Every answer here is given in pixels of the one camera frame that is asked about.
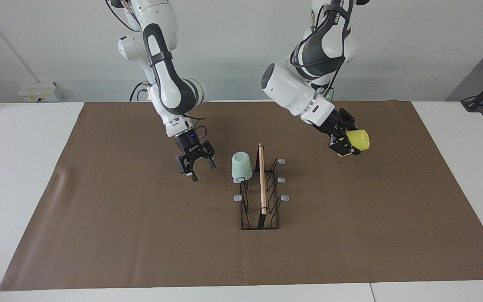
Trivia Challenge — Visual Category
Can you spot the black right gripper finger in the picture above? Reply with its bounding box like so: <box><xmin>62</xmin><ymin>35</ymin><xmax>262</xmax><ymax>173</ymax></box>
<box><xmin>175</xmin><ymin>156</ymin><xmax>199</xmax><ymax>182</ymax></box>
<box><xmin>200</xmin><ymin>141</ymin><xmax>216</xmax><ymax>169</ymax></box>

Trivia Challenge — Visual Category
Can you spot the black right base cable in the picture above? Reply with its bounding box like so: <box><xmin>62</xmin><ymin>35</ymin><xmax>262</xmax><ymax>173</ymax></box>
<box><xmin>130</xmin><ymin>82</ymin><xmax>148</xmax><ymax>102</ymax></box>

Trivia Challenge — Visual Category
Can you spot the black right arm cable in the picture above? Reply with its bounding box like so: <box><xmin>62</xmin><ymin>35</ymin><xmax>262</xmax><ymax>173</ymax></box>
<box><xmin>105</xmin><ymin>0</ymin><xmax>207</xmax><ymax>137</ymax></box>

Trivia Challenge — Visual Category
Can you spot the brown paper table mat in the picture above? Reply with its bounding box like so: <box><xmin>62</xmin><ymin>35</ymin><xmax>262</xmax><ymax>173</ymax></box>
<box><xmin>0</xmin><ymin>100</ymin><xmax>483</xmax><ymax>291</ymax></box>

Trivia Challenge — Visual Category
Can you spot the black wire cup rack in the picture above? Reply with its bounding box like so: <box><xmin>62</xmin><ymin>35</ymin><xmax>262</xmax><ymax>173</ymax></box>
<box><xmin>233</xmin><ymin>143</ymin><xmax>290</xmax><ymax>230</ymax></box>

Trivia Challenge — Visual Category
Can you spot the yellow plastic cup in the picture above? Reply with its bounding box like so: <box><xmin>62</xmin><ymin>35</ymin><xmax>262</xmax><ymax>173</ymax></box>
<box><xmin>345</xmin><ymin>129</ymin><xmax>370</xmax><ymax>152</ymax></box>

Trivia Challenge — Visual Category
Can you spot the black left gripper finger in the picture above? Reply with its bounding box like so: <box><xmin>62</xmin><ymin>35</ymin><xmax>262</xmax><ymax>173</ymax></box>
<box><xmin>329</xmin><ymin>138</ymin><xmax>361</xmax><ymax>158</ymax></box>
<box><xmin>339</xmin><ymin>108</ymin><xmax>357</xmax><ymax>131</ymax></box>

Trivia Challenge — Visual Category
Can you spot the white wall socket box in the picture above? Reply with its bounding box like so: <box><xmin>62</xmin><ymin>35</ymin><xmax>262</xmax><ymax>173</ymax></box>
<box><xmin>17</xmin><ymin>82</ymin><xmax>64</xmax><ymax>102</ymax></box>

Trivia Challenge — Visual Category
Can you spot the pale green plastic cup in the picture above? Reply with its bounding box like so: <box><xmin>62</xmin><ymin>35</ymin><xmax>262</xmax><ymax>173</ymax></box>
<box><xmin>231</xmin><ymin>151</ymin><xmax>253</xmax><ymax>180</ymax></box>

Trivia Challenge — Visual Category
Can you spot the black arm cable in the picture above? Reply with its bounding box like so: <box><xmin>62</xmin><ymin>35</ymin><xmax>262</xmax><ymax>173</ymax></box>
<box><xmin>290</xmin><ymin>0</ymin><xmax>351</xmax><ymax>101</ymax></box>
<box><xmin>105</xmin><ymin>0</ymin><xmax>207</xmax><ymax>137</ymax></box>

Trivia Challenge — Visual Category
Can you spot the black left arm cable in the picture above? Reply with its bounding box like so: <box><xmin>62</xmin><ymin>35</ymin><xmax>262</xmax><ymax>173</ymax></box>
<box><xmin>290</xmin><ymin>0</ymin><xmax>351</xmax><ymax>101</ymax></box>

